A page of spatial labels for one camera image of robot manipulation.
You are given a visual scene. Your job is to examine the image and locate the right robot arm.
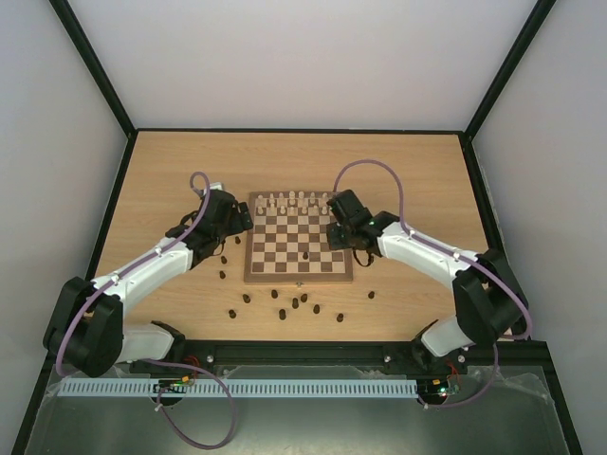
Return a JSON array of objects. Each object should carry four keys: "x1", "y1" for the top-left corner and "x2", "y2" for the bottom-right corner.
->
[{"x1": 327, "y1": 190, "x2": 531, "y2": 372}]

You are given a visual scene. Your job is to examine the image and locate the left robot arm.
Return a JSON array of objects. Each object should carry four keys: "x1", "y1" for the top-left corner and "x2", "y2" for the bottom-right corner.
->
[{"x1": 43, "y1": 189, "x2": 253, "y2": 377}]

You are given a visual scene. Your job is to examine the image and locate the wooden chess board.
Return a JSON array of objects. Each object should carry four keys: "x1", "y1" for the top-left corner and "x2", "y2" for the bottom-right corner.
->
[{"x1": 244, "y1": 190, "x2": 354, "y2": 285}]

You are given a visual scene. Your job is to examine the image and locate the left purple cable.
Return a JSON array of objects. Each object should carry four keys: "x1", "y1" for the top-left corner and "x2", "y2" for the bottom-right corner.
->
[{"x1": 55, "y1": 171, "x2": 238, "y2": 449}]

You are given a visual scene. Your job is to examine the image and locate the purple cable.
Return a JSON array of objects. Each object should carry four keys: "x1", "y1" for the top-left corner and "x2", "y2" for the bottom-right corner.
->
[
  {"x1": 333, "y1": 159, "x2": 532, "y2": 411},
  {"x1": 55, "y1": 171, "x2": 238, "y2": 449}
]

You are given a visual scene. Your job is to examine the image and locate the white slotted cable duct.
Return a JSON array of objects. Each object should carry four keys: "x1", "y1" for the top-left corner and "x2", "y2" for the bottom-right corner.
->
[{"x1": 57, "y1": 378, "x2": 418, "y2": 399}]

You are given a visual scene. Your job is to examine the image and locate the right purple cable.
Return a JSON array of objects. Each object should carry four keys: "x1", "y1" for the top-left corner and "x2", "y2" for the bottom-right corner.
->
[{"x1": 333, "y1": 159, "x2": 532, "y2": 411}]

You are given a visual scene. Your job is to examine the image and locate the black aluminium frame rail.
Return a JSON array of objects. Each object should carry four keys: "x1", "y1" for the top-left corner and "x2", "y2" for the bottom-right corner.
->
[{"x1": 46, "y1": 338, "x2": 551, "y2": 375}]

